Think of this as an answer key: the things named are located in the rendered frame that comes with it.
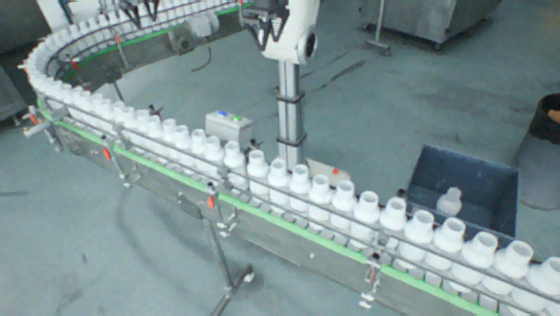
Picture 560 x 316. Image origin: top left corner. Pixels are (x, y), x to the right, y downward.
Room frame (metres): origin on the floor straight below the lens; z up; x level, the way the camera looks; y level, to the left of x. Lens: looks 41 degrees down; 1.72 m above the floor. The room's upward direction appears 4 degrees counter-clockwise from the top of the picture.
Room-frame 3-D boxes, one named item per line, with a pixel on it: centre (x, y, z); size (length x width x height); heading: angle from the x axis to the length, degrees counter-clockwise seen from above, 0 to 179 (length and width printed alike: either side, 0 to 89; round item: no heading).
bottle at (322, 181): (0.53, -0.10, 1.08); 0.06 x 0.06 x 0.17
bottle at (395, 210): (0.44, -0.25, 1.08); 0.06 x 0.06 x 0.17
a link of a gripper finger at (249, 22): (0.76, 0.01, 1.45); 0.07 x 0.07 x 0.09; 56
